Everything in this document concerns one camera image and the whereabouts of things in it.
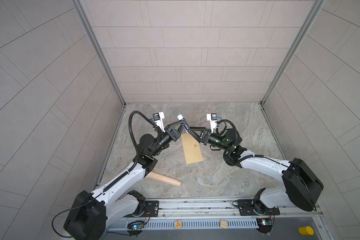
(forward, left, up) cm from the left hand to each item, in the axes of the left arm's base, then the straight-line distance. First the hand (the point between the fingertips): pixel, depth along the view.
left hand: (188, 123), depth 65 cm
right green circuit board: (-34, -36, -32) cm, 59 cm away
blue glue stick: (+2, +3, +1) cm, 4 cm away
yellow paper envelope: (+3, -2, -32) cm, 32 cm away
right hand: (-2, -1, -5) cm, 5 cm away
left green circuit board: (-35, +23, -28) cm, 51 cm away
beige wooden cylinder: (-14, +14, -30) cm, 36 cm away
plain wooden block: (-34, -16, -30) cm, 49 cm away
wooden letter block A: (-34, +4, -30) cm, 46 cm away
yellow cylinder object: (-36, -50, -26) cm, 67 cm away
